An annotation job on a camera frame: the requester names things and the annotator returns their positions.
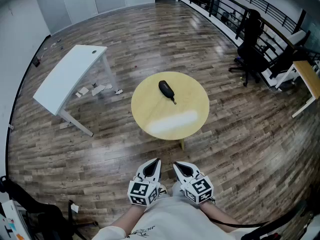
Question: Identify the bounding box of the black mesh office chair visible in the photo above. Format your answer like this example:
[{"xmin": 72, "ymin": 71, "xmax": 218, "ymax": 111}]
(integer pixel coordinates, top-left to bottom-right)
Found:
[{"xmin": 0, "ymin": 175, "xmax": 99, "ymax": 240}]

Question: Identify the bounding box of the thick black cable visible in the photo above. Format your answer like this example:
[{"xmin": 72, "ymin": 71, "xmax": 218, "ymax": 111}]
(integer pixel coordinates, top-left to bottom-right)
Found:
[{"xmin": 206, "ymin": 215, "xmax": 271, "ymax": 229}]

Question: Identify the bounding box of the white curved desk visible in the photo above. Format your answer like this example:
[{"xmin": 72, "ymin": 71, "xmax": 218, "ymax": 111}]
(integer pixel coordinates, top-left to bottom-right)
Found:
[{"xmin": 32, "ymin": 44, "xmax": 120, "ymax": 137}]

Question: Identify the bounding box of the person's right forearm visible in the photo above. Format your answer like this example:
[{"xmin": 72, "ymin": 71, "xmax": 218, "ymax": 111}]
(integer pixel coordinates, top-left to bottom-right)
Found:
[{"xmin": 199, "ymin": 200, "xmax": 241, "ymax": 234}]

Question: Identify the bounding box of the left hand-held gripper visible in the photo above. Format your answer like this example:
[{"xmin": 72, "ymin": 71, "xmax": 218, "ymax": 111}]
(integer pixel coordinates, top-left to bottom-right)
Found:
[{"xmin": 127, "ymin": 158, "xmax": 163, "ymax": 207}]

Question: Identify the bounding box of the person's left white shoe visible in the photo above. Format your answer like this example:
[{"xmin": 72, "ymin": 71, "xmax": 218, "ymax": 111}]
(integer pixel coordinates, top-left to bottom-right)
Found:
[{"xmin": 156, "ymin": 183, "xmax": 168, "ymax": 198}]

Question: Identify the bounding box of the white desk with stickers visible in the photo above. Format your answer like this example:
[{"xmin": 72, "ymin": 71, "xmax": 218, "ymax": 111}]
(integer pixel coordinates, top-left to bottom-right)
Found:
[{"xmin": 0, "ymin": 199, "xmax": 26, "ymax": 240}]

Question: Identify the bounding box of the black zippered pouch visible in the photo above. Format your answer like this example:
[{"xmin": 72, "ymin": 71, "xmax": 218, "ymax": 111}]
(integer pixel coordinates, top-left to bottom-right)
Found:
[{"xmin": 158, "ymin": 80, "xmax": 178, "ymax": 105}]

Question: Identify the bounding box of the round yellow wooden table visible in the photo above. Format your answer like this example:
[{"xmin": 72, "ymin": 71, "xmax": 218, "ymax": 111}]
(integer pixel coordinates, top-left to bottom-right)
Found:
[{"xmin": 130, "ymin": 71, "xmax": 210, "ymax": 151}]

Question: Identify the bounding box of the person's left forearm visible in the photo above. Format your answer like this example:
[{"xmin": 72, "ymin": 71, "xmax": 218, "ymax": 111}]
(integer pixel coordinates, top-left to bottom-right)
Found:
[{"xmin": 109, "ymin": 203, "xmax": 147, "ymax": 235}]

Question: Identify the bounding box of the black metal railing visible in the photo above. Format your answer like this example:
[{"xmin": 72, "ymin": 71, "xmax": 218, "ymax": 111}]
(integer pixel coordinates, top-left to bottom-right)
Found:
[{"xmin": 179, "ymin": 0, "xmax": 320, "ymax": 67}]

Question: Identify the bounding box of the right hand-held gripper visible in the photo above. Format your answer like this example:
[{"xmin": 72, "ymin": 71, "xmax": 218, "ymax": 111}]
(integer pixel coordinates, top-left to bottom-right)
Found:
[{"xmin": 172, "ymin": 161, "xmax": 215, "ymax": 206}]

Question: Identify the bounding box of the person's white printed shirt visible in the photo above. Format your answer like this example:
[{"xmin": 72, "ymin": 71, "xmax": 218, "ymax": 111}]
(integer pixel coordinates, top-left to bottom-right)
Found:
[{"xmin": 91, "ymin": 195, "xmax": 254, "ymax": 240}]

